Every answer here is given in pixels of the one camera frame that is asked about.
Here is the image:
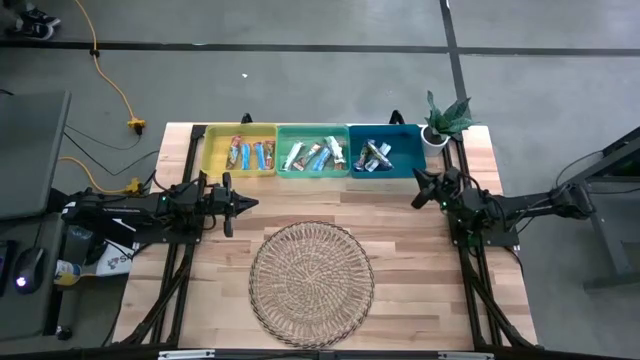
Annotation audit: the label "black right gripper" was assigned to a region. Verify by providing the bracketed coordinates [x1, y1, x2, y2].
[410, 167, 464, 210]

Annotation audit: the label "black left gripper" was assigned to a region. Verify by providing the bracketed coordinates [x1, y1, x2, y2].
[207, 171, 259, 238]

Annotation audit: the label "red green granola bar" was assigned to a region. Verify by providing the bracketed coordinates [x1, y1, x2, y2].
[224, 135, 244, 170]

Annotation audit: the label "dark blue granola bar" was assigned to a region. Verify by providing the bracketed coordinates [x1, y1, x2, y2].
[353, 141, 371, 173]

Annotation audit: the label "green brown granola bar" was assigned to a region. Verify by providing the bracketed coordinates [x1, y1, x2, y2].
[292, 143, 324, 172]

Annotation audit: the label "green orange granola bar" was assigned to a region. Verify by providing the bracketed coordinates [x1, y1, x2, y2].
[334, 139, 350, 171]

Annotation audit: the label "blue plastic bin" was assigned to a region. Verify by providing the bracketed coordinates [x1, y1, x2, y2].
[348, 123, 427, 180]

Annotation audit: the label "potted plant white pot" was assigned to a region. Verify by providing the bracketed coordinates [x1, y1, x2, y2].
[419, 89, 476, 158]

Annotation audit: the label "yellow plastic bin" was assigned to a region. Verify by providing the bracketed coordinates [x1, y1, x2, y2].
[201, 123, 278, 179]

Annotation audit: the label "teal plastic bin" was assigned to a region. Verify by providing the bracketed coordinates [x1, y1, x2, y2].
[275, 124, 351, 180]

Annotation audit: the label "round woven straw placemat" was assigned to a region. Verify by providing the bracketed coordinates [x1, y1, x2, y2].
[248, 220, 376, 350]

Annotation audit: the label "white printed bag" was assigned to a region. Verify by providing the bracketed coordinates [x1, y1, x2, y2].
[94, 239, 136, 278]

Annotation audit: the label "black floor tape strip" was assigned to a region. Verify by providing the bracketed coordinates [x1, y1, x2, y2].
[438, 0, 469, 126]
[0, 38, 640, 57]

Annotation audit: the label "black container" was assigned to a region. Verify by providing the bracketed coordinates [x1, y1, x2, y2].
[64, 222, 109, 266]

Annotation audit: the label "yellow white bottle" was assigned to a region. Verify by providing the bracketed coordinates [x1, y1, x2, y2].
[53, 259, 84, 287]

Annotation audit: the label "grey desk top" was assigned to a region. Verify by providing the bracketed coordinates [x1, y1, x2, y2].
[0, 89, 72, 221]

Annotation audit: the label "black computer mouse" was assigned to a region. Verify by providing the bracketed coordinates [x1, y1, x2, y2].
[12, 246, 46, 295]

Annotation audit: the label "grey side table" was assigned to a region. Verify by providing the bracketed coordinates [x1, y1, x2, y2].
[0, 212, 69, 341]

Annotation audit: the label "person's black shoe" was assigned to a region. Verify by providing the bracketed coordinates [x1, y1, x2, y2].
[4, 20, 55, 42]
[22, 6, 62, 29]

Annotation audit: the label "black aluminium frame rails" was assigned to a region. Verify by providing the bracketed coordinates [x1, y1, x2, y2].
[439, 124, 539, 351]
[112, 123, 209, 351]

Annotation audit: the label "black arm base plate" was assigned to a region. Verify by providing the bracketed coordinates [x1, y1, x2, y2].
[133, 205, 207, 246]
[448, 219, 521, 250]

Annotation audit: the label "yellow extension cable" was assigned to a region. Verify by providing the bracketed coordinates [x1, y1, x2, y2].
[57, 156, 145, 196]

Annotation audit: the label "orange extension cable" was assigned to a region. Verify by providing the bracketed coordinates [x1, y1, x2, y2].
[73, 0, 147, 135]

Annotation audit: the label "black floor cable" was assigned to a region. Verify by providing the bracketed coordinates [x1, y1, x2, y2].
[62, 130, 161, 177]
[63, 123, 144, 151]

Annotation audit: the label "silver metal bracket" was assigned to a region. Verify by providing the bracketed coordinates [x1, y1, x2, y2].
[437, 352, 495, 360]
[158, 349, 216, 360]

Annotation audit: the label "grey metal desk frame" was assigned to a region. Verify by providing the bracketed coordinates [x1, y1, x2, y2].
[551, 124, 640, 291]

